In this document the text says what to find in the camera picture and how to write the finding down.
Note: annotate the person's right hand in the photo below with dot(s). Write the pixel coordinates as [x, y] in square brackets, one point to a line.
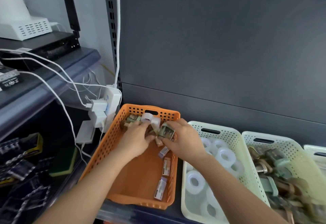
[186, 143]

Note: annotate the person's left hand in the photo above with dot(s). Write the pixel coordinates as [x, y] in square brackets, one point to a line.
[133, 141]

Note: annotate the person's right thumb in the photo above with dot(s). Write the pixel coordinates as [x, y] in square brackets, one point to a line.
[168, 143]

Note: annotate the person's left thumb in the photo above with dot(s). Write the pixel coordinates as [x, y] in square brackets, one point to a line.
[150, 138]

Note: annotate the green tape dispenser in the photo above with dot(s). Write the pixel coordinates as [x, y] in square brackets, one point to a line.
[131, 119]
[166, 131]

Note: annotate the single white tape roll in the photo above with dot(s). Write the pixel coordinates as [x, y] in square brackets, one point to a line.
[155, 123]
[146, 118]

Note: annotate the person's left forearm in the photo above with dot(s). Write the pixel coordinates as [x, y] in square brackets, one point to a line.
[96, 188]

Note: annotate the person's right forearm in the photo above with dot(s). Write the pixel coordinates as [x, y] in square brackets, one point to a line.
[229, 195]

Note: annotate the small orange white box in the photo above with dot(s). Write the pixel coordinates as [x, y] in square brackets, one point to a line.
[166, 166]
[159, 143]

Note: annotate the small purple white box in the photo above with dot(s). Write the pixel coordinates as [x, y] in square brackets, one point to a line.
[160, 188]
[163, 152]

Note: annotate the orange perforated plastic basket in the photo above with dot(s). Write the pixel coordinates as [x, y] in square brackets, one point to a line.
[135, 175]

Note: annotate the white power strip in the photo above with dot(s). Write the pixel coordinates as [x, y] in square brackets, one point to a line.
[113, 106]

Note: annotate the white plug charger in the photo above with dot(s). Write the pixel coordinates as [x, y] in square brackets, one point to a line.
[98, 119]
[98, 105]

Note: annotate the pile of clear tape rolls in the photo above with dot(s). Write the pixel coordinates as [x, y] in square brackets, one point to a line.
[224, 156]

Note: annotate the white flat power adapter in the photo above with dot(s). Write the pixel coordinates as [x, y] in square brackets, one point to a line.
[85, 132]

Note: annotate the pale green basket, tape rolls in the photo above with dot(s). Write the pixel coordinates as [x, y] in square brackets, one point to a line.
[236, 145]

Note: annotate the green yellow sponge pad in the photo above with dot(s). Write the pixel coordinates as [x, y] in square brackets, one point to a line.
[65, 162]

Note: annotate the grey slotted shelf upright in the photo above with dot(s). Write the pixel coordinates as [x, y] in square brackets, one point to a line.
[110, 27]

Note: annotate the pile of tape dispensers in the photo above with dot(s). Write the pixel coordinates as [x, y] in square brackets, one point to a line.
[282, 180]

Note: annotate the pale green basket, tape dispensers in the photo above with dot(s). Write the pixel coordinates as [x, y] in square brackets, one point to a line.
[296, 152]

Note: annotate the pile of black binder clips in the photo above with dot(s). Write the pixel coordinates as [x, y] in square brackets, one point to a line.
[23, 180]

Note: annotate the black router with antenna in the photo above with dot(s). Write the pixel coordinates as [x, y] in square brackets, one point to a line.
[51, 44]

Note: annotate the pale green plastic basket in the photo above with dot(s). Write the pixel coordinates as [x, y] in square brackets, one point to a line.
[317, 153]

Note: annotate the black labelled power adapter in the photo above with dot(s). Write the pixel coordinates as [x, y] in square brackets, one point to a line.
[10, 79]

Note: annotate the white vented device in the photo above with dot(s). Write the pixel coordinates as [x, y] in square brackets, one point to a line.
[19, 20]

